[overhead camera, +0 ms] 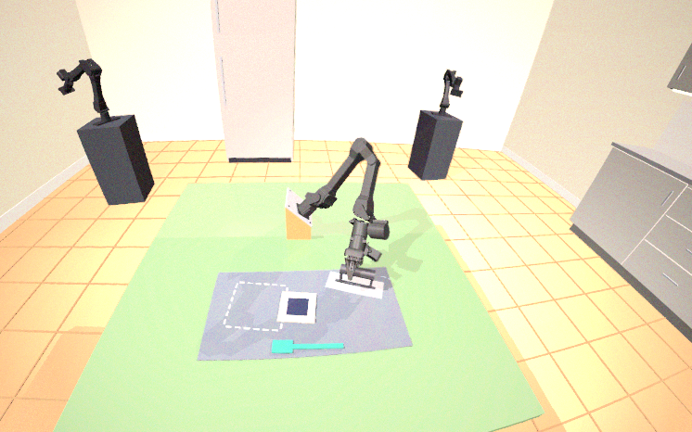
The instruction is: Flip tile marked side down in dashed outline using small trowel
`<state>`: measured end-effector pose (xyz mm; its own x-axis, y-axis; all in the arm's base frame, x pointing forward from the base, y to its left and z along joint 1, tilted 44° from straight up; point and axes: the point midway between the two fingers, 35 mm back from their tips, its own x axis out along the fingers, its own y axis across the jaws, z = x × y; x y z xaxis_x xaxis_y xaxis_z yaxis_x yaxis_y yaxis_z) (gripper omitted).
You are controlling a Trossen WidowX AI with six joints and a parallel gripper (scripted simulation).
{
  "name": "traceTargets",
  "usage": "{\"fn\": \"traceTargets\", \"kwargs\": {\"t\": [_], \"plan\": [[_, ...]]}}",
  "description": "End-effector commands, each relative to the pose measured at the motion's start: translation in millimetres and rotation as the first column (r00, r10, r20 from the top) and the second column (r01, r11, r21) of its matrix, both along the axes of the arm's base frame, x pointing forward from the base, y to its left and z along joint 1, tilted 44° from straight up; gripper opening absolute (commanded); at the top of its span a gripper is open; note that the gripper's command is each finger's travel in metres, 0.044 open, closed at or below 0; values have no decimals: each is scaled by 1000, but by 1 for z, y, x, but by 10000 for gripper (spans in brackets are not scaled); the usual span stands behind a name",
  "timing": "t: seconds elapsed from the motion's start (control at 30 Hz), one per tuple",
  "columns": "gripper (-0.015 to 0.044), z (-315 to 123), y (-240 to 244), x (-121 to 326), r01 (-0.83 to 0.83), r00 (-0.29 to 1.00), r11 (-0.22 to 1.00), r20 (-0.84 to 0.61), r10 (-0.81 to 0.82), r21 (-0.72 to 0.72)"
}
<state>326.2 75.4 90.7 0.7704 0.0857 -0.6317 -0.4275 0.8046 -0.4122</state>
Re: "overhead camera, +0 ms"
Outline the white square tile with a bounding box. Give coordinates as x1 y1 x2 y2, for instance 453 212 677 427
277 292 316 324

